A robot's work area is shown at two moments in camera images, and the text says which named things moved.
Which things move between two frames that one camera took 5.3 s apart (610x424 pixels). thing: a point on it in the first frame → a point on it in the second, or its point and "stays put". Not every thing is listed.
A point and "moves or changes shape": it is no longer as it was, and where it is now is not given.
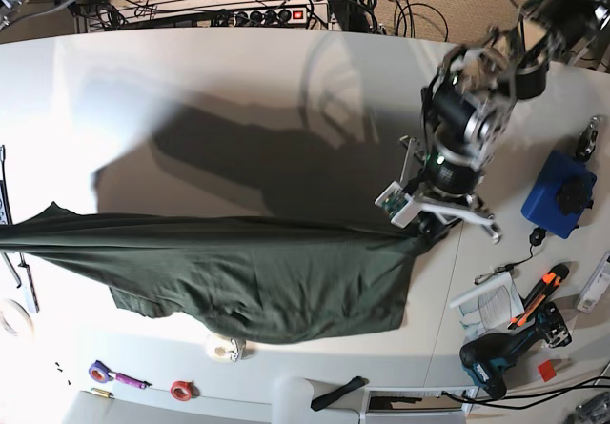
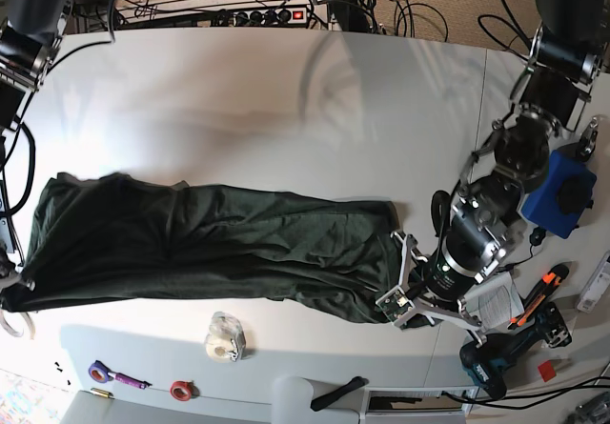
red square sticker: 546,371 stays put
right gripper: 412,202 → 401,307
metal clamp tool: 587,142 stays put
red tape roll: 184,390 stays put
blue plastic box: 559,193 stays put
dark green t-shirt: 245,279 moves or changes shape
